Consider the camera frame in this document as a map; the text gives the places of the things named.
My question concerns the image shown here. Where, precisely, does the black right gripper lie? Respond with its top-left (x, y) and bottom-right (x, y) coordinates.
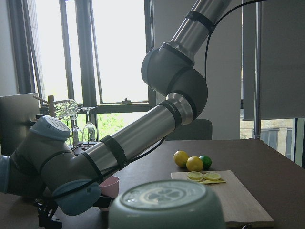
top-left (33, 199), bottom-right (62, 229)

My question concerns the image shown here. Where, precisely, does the pink plastic cup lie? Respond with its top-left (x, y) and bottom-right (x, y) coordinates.
top-left (99, 176), bottom-right (120, 211)

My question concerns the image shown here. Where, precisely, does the green plastic cup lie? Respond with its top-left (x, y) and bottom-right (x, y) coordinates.
top-left (108, 180), bottom-right (226, 229)

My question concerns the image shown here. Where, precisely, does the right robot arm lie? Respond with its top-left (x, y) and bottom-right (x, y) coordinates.
top-left (0, 0), bottom-right (229, 215)

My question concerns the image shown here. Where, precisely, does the wine glass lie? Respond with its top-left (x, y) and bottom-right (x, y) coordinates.
top-left (82, 107), bottom-right (97, 142)
top-left (69, 114), bottom-right (83, 147)

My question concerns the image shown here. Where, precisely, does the glass mug on stand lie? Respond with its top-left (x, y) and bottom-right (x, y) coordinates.
top-left (54, 99), bottom-right (78, 120)

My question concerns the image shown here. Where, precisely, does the wooden mug tree stand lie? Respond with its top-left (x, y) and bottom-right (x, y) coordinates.
top-left (33, 95), bottom-right (62, 120)

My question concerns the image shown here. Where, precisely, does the lemon slice lower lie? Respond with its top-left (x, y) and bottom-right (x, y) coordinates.
top-left (187, 171), bottom-right (203, 182)

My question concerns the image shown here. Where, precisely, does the lemon slice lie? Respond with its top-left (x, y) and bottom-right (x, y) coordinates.
top-left (187, 171), bottom-right (203, 182)
top-left (203, 172), bottom-right (221, 181)

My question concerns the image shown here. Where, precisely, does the whole yellow lemon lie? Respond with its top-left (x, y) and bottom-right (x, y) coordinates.
top-left (186, 156), bottom-right (203, 172)

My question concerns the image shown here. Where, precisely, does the yellow plastic knife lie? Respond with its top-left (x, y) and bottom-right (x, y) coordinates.
top-left (199, 180), bottom-right (226, 185)

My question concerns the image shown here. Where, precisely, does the lemon slice upper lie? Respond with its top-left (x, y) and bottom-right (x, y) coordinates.
top-left (203, 172), bottom-right (221, 181)

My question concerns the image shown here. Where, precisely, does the green lime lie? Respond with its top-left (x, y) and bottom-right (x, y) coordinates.
top-left (199, 155), bottom-right (212, 170)

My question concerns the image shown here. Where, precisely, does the bamboo cutting board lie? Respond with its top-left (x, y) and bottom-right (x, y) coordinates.
top-left (171, 170), bottom-right (275, 229)

